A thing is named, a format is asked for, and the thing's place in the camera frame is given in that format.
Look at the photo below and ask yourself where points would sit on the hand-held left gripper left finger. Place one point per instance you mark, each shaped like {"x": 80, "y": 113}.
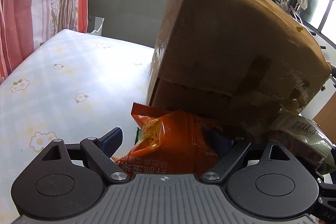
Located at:
{"x": 113, "y": 138}

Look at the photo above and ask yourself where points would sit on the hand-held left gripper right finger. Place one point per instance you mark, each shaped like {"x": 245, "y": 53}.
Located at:
{"x": 219, "y": 142}

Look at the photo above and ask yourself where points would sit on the orange snack packet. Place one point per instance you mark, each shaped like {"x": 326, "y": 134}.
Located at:
{"x": 181, "y": 142}

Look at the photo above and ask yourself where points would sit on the black exercise bike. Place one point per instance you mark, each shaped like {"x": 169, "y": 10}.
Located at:
{"x": 302, "y": 3}

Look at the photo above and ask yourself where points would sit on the brown cardboard box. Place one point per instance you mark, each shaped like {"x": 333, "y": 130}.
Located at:
{"x": 225, "y": 45}

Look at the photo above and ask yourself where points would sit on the small green snack packet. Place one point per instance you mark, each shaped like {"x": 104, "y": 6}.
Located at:
{"x": 137, "y": 136}

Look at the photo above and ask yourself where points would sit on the wooden cabinet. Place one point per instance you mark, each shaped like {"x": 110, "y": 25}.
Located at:
{"x": 326, "y": 111}

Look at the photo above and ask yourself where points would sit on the green and white snack packet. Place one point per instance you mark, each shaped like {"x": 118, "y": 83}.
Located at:
{"x": 302, "y": 134}

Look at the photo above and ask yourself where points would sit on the floral checked tablecloth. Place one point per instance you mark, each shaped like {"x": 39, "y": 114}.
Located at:
{"x": 65, "y": 82}

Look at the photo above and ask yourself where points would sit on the white plastic bin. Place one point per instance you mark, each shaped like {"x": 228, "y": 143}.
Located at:
{"x": 95, "y": 24}

